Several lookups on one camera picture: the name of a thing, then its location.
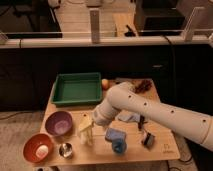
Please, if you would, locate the yellow banana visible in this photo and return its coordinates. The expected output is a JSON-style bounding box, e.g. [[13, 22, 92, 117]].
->
[[78, 115, 93, 135]]

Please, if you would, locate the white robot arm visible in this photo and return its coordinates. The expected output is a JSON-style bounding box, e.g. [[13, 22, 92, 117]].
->
[[92, 82, 213, 152]]

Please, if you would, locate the blue plastic cup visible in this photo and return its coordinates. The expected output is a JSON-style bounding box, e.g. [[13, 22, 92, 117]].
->
[[105, 128, 127, 154]]

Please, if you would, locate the white paper cup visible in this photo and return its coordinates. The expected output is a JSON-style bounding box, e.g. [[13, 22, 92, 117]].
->
[[80, 129, 93, 146]]

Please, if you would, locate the small steel cup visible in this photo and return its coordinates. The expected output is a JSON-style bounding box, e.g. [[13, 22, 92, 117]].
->
[[59, 143, 73, 159]]

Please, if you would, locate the orange fruit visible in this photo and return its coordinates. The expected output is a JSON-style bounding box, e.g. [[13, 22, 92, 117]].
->
[[101, 79, 109, 90]]

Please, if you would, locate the green plastic tray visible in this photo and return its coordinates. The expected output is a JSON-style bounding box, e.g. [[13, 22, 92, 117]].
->
[[51, 72, 102, 107]]

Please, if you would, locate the dark brown pinecone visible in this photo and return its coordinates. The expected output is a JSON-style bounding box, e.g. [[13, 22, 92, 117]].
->
[[135, 80, 152, 93]]

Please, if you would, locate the blue cloth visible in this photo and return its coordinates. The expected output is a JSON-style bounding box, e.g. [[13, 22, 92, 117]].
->
[[118, 113, 140, 123]]

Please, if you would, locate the purple bowl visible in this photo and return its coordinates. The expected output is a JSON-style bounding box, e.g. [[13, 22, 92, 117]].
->
[[45, 111, 73, 136]]

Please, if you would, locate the wooden board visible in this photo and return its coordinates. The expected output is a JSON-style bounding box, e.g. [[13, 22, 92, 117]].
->
[[33, 78, 181, 168]]

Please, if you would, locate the black binder clip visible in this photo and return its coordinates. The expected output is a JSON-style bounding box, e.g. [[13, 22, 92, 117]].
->
[[142, 132, 155, 148]]

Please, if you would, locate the black box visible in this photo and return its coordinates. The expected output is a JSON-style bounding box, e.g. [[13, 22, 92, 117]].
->
[[134, 0, 185, 36]]

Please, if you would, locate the white egg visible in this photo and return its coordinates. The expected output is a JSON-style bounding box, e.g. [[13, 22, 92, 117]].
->
[[36, 145, 48, 158]]

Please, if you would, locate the red bowl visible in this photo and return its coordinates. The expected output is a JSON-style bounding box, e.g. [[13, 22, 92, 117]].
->
[[23, 134, 53, 163]]

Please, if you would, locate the white post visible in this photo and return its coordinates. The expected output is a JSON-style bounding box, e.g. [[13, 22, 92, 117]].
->
[[90, 8, 100, 44]]

